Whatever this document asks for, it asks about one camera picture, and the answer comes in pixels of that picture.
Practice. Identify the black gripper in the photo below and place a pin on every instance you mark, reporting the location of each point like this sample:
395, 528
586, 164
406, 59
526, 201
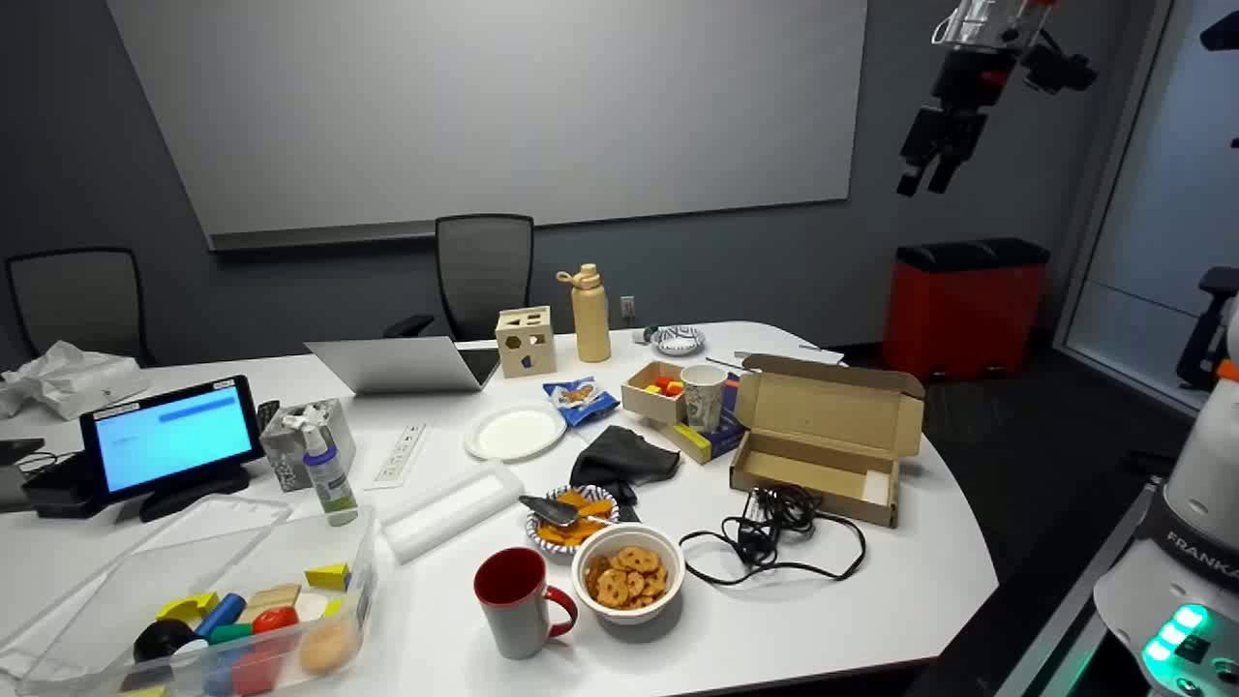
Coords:
966, 87

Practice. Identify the brown cardboard box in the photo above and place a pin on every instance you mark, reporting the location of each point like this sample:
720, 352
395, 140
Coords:
830, 430

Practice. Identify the dark grey towel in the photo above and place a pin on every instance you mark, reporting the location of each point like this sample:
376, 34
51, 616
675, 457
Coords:
621, 457

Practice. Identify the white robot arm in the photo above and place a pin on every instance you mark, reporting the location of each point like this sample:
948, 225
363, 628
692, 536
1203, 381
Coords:
985, 43

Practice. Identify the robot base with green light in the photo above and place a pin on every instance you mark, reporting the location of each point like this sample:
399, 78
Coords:
1167, 579

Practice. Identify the small box with fruit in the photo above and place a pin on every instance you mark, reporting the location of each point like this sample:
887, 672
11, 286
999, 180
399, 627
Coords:
656, 393

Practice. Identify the grey tissue box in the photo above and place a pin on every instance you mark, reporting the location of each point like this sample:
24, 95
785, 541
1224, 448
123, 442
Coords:
287, 436

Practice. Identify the red and black bin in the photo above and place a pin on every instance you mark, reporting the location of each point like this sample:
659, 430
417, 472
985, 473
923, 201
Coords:
961, 309

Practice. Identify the white paper cup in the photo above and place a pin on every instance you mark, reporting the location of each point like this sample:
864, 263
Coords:
701, 396

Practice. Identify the blue book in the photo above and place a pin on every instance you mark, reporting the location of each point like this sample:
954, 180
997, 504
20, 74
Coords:
715, 442

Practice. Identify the tan water bottle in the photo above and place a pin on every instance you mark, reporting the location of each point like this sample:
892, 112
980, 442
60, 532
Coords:
590, 310

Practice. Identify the blue snack packet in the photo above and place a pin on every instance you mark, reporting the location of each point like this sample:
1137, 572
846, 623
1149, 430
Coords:
580, 399

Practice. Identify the wooden shape sorter cube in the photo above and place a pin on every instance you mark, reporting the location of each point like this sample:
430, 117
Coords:
526, 344

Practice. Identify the black office chair centre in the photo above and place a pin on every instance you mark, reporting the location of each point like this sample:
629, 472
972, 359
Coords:
483, 268

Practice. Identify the black office chair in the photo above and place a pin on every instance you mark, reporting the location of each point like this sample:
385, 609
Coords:
82, 297
483, 268

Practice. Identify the white paper plate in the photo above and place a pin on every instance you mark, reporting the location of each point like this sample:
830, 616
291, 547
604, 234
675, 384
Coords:
515, 436

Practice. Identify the bowl of orange snacks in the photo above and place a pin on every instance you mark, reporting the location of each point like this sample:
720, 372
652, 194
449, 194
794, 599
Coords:
590, 510

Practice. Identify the white bowl of pretzels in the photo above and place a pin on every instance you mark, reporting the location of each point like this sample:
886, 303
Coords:
629, 576

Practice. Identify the silver laptop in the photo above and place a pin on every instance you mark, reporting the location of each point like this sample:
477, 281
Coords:
409, 366

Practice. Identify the red and white mug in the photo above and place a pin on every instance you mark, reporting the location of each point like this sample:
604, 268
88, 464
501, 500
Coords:
520, 605

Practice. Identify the white whiteboard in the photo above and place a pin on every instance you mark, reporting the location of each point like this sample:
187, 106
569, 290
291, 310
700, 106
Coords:
298, 122

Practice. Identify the white foam block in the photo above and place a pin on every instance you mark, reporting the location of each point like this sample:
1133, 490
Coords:
446, 510

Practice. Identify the spray bottle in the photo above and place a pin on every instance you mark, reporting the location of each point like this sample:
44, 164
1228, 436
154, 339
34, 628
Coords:
331, 482

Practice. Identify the clear plastic toy bin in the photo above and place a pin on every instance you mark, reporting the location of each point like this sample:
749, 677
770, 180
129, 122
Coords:
233, 599

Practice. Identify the black tablet with stand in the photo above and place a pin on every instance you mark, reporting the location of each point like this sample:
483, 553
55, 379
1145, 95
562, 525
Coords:
168, 451

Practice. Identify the black office chair left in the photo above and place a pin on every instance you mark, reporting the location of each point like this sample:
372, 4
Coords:
82, 297

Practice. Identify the crumpled white plastic bag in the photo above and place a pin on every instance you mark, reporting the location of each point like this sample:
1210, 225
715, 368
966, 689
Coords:
67, 381

